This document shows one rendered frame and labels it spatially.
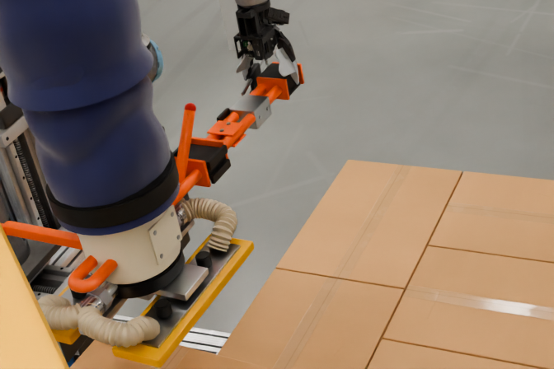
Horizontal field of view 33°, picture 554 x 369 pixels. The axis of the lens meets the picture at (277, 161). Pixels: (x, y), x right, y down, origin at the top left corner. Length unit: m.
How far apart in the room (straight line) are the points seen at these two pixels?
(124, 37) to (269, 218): 2.53
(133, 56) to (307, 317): 1.26
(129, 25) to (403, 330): 1.31
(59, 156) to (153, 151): 0.15
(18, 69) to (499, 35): 3.98
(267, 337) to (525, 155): 1.93
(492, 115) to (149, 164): 3.04
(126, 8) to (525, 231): 1.64
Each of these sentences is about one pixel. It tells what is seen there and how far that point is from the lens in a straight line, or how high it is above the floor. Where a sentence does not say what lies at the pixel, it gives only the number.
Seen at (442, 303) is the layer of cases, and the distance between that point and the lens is 2.55.
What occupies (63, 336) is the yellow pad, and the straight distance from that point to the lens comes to 1.71.
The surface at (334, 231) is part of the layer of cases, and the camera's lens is 2.85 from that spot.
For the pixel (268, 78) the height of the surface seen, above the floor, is 1.30.
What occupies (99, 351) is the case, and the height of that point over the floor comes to 0.95.
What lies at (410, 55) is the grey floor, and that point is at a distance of 5.06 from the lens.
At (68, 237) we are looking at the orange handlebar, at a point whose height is 1.29.
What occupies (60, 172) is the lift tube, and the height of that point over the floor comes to 1.47.
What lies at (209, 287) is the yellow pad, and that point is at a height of 1.17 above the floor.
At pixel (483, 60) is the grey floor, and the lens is 4.94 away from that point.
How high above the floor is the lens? 2.21
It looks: 31 degrees down
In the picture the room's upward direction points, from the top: 11 degrees counter-clockwise
